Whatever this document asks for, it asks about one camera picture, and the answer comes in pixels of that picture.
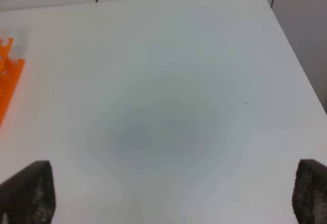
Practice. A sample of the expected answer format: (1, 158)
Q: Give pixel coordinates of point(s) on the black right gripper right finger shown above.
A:
(309, 193)

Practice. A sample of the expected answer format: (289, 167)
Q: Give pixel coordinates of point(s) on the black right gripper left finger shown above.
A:
(29, 195)

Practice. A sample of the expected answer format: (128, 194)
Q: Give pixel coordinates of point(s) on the orange test tube rack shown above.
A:
(11, 70)

